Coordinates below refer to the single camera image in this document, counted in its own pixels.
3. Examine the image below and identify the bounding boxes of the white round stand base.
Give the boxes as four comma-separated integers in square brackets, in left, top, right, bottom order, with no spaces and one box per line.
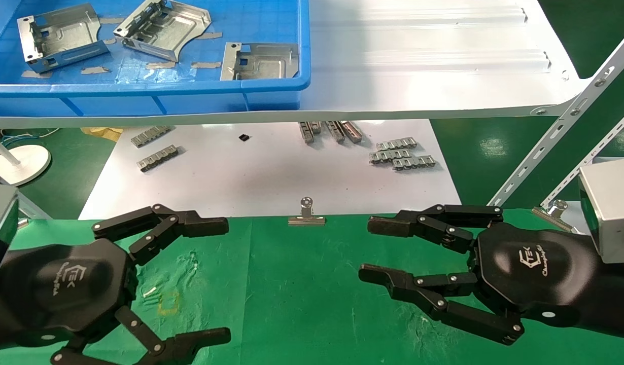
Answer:
[0,131,52,187]

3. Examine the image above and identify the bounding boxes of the perforated white angle strut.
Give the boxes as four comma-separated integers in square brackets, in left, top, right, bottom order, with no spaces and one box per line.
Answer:
[540,104,624,208]
[489,38,624,207]

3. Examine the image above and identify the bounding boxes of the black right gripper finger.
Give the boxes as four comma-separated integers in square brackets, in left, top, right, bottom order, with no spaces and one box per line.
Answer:
[368,204,504,254]

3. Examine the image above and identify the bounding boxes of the folded sheet metal bracket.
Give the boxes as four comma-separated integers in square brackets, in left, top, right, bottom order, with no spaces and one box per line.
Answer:
[17,4,110,74]

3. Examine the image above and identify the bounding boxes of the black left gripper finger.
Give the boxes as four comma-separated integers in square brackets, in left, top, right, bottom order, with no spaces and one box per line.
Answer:
[92,204,229,267]

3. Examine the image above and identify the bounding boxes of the thin floor wires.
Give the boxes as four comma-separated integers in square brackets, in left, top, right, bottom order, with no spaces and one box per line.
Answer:
[0,128,61,143]

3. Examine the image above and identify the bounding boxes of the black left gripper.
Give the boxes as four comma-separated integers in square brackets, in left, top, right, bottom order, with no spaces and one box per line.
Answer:
[0,238,231,365]

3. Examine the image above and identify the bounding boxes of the flat sheet metal bracket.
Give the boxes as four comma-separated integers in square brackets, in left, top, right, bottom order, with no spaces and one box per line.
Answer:
[220,42,299,81]

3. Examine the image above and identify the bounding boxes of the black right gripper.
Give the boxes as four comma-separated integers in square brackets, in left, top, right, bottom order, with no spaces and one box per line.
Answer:
[359,222,602,346]

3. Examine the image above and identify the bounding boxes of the grey metal link strip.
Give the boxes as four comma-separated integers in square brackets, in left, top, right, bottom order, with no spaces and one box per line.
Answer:
[137,145,180,172]
[376,137,418,151]
[369,149,413,165]
[131,126,171,148]
[392,156,436,171]

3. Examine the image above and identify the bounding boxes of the white floor sheet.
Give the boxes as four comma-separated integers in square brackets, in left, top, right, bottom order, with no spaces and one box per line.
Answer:
[79,119,462,220]

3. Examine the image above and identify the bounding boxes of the curved sheet metal bracket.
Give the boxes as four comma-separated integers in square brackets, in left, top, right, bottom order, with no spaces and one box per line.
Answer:
[113,0,212,63]

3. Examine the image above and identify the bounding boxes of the white metal shelf board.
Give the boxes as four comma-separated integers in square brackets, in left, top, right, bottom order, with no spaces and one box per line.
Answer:
[0,0,592,129]

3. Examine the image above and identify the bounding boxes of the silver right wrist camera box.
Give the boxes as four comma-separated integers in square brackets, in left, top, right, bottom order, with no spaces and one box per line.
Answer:
[578,158,624,265]

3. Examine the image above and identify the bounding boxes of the green table cloth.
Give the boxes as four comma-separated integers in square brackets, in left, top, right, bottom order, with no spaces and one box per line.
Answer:
[0,208,624,365]

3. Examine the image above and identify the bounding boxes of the blue plastic bin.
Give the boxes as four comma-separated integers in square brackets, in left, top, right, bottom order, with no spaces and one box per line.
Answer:
[0,0,311,117]

